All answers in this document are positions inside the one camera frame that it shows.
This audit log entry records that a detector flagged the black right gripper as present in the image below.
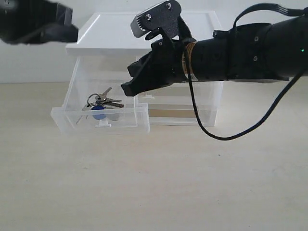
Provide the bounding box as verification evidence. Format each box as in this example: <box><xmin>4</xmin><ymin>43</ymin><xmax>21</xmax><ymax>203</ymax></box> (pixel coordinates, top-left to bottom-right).
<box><xmin>121</xmin><ymin>39</ymin><xmax>188</xmax><ymax>96</ymax></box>

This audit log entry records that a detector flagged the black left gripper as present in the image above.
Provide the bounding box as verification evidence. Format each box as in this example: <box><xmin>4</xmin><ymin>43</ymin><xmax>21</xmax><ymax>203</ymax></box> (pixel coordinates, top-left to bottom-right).
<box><xmin>0</xmin><ymin>0</ymin><xmax>79</xmax><ymax>45</ymax></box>

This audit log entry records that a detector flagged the key bunch with blue tag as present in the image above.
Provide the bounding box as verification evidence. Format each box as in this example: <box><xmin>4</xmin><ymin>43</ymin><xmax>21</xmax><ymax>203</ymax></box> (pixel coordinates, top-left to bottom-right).
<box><xmin>82</xmin><ymin>87</ymin><xmax>124</xmax><ymax>121</ymax></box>

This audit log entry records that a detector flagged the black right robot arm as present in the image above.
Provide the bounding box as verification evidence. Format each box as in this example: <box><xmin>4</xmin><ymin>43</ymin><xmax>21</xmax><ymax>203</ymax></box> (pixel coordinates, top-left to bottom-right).
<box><xmin>122</xmin><ymin>0</ymin><xmax>308</xmax><ymax>96</ymax></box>

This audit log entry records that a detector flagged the white plastic drawer cabinet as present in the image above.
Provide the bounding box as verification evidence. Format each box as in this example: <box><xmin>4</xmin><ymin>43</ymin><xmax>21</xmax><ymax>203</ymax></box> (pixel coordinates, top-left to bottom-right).
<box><xmin>65</xmin><ymin>11</ymin><xmax>224</xmax><ymax>128</ymax></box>

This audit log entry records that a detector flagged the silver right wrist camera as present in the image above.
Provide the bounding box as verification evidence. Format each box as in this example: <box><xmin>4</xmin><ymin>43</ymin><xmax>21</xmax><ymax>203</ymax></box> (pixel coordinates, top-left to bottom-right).
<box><xmin>130</xmin><ymin>0</ymin><xmax>192</xmax><ymax>40</ymax></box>

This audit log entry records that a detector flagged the black right camera cable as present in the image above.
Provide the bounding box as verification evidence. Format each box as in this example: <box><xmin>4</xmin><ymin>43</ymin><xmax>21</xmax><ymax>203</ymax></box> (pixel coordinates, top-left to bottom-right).
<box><xmin>182</xmin><ymin>2</ymin><xmax>308</xmax><ymax>141</ymax></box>

